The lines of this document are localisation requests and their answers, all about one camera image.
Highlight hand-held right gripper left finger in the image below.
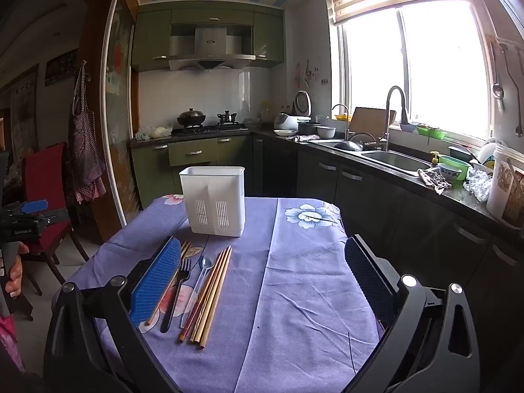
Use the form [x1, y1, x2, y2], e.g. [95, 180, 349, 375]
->
[43, 235, 183, 393]

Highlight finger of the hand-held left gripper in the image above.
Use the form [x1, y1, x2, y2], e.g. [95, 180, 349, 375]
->
[20, 199, 49, 216]

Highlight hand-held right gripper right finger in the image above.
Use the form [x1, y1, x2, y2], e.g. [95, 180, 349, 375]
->
[344, 234, 481, 393]

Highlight black plastic fork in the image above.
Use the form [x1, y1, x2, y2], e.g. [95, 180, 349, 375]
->
[160, 258, 193, 333]

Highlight clear handled spoon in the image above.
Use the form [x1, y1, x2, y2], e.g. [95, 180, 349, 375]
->
[179, 255, 213, 329]

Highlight white plastic utensil holder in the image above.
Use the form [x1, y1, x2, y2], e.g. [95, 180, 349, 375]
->
[179, 166, 246, 238]

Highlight person's left hand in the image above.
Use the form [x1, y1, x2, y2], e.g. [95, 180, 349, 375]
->
[6, 243, 30, 299]

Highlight red wooden chair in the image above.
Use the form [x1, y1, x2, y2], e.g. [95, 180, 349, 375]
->
[20, 143, 89, 296]

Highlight checkered apron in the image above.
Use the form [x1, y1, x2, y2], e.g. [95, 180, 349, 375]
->
[66, 61, 108, 206]

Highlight dark lower cabinets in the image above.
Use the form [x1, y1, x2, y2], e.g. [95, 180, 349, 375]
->
[251, 133, 524, 328]

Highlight purple floral tablecloth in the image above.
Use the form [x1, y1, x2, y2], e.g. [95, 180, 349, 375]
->
[67, 194, 387, 393]

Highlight brown patterned rag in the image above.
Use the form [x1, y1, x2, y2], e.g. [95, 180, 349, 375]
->
[417, 168, 451, 196]

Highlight steel double sink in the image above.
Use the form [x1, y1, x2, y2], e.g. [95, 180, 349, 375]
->
[309, 138, 433, 177]

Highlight blue patterned bowl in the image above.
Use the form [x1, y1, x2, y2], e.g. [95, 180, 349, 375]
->
[437, 162, 463, 183]

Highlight green lower cabinets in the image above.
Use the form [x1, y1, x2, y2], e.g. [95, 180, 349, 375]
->
[130, 133, 255, 210]

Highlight green cabinets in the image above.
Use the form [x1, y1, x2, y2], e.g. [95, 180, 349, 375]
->
[131, 2, 286, 73]
[130, 133, 255, 210]

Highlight white plastic bag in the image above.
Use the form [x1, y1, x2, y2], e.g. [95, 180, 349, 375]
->
[136, 125, 173, 142]

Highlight green plastic basin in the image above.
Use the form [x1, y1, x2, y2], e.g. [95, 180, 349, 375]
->
[438, 154, 472, 181]

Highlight small steel faucet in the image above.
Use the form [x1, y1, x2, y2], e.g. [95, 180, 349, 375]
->
[331, 103, 352, 142]

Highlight wooden cutting board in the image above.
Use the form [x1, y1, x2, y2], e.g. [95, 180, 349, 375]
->
[351, 107, 397, 134]

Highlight green plastic basket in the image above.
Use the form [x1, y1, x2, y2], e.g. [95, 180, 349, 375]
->
[416, 125, 447, 140]

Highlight black gas stove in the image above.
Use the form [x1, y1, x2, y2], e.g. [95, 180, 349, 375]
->
[171, 123, 250, 137]

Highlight black lidded wok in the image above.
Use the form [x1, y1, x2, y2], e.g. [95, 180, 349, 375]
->
[177, 108, 207, 129]

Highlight stack of white plates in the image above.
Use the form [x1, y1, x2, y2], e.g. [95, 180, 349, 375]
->
[477, 137, 509, 165]

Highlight white rice cooker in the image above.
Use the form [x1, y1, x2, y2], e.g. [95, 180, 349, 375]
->
[273, 90, 312, 131]

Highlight tall steel faucet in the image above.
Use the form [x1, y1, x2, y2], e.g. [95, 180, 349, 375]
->
[378, 85, 408, 152]

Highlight green upper cabinets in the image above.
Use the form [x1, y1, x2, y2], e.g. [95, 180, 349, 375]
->
[131, 2, 286, 73]

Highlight kitchen window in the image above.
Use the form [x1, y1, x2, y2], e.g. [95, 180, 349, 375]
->
[337, 0, 498, 142]

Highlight hanging steel ladle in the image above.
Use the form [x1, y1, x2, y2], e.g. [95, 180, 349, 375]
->
[491, 43, 505, 111]

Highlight steel range hood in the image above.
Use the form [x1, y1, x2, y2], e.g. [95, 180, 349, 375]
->
[168, 25, 257, 73]

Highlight black wok with handle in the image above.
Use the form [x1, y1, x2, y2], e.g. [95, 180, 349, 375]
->
[333, 132, 378, 152]

